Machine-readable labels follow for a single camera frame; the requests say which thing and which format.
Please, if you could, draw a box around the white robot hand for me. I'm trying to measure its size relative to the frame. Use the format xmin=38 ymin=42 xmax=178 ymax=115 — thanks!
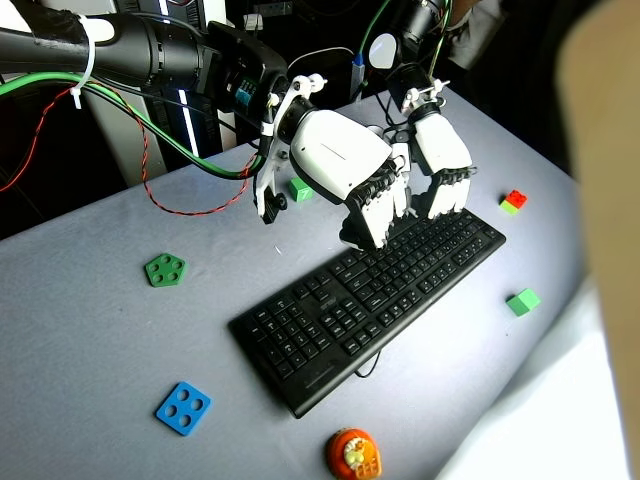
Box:
xmin=288 ymin=107 xmax=410 ymax=250
xmin=392 ymin=110 xmax=477 ymax=221

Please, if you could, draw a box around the black computer keyboard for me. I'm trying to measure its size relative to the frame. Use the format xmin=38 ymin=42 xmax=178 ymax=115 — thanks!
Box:
xmin=227 ymin=208 xmax=507 ymax=420

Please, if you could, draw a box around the green cube with number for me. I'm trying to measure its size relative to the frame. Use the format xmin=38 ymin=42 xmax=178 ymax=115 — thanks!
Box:
xmin=288 ymin=177 xmax=315 ymax=204

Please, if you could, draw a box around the grey usb adapter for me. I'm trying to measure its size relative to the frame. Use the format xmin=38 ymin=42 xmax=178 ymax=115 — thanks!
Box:
xmin=348 ymin=52 xmax=366 ymax=101

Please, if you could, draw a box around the person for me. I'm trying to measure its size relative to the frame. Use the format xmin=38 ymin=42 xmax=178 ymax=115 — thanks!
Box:
xmin=447 ymin=0 xmax=506 ymax=71

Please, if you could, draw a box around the black power strip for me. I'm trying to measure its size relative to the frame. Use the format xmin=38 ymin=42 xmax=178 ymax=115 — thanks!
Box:
xmin=252 ymin=1 xmax=295 ymax=16

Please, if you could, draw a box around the beige blurred board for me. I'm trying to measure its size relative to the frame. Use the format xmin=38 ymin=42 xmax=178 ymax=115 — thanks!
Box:
xmin=557 ymin=0 xmax=640 ymax=480

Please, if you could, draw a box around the plain green cube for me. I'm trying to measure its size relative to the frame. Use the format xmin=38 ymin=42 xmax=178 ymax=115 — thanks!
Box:
xmin=505 ymin=288 xmax=543 ymax=318

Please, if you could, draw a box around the green pentagon plate with holes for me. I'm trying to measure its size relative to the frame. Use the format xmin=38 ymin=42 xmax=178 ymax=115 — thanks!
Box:
xmin=144 ymin=253 xmax=187 ymax=289

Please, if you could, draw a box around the white cabinet panel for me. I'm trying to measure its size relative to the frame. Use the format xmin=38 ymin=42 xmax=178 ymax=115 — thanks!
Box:
xmin=82 ymin=89 xmax=169 ymax=189

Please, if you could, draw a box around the white zip tie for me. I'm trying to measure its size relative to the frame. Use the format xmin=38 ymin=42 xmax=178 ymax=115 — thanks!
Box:
xmin=69 ymin=14 xmax=116 ymax=110

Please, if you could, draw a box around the blue square plate with holes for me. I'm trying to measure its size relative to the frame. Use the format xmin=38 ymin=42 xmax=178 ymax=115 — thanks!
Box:
xmin=154 ymin=381 xmax=214 ymax=438

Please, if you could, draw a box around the grey tablecloth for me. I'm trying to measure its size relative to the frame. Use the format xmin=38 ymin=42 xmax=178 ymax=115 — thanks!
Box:
xmin=0 ymin=87 xmax=586 ymax=480

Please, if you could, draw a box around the orange toy cake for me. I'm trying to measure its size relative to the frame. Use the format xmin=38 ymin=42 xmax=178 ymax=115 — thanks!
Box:
xmin=325 ymin=427 xmax=384 ymax=480

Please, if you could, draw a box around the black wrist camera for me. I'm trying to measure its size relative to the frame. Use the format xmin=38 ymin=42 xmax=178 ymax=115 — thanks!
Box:
xmin=259 ymin=192 xmax=290 ymax=225

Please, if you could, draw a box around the white cable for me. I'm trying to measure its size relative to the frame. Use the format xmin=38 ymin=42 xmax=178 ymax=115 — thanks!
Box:
xmin=287 ymin=46 xmax=356 ymax=76

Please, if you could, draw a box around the thin green cable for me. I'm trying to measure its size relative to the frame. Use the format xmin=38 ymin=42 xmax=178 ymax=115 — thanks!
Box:
xmin=357 ymin=0 xmax=401 ymax=56

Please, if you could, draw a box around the red black twisted wire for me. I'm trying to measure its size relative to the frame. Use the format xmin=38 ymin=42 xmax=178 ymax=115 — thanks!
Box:
xmin=0 ymin=87 xmax=259 ymax=217

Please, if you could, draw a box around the black keyboard cable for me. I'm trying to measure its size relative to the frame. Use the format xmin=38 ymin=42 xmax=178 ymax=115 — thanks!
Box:
xmin=354 ymin=349 xmax=384 ymax=380

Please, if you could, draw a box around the thick green cable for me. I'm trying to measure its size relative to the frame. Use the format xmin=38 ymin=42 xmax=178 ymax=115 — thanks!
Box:
xmin=0 ymin=72 xmax=266 ymax=181

